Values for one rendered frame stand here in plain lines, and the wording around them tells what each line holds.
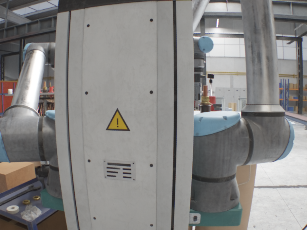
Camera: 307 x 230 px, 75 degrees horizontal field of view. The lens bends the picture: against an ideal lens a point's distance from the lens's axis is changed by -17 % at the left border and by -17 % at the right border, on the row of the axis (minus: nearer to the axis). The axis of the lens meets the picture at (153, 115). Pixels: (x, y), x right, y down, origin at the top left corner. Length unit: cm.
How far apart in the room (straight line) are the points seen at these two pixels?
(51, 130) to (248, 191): 133
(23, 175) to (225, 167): 174
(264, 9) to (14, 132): 86
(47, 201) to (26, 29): 1269
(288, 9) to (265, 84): 988
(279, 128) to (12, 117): 83
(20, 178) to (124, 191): 158
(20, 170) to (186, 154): 170
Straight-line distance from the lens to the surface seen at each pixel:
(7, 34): 1463
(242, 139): 67
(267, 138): 72
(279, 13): 1038
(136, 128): 53
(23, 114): 81
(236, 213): 72
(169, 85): 51
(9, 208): 146
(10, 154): 78
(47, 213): 135
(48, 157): 77
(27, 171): 214
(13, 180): 203
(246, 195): 168
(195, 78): 133
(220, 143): 64
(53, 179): 79
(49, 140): 74
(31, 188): 171
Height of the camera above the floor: 153
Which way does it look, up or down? 6 degrees down
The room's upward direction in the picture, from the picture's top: straight up
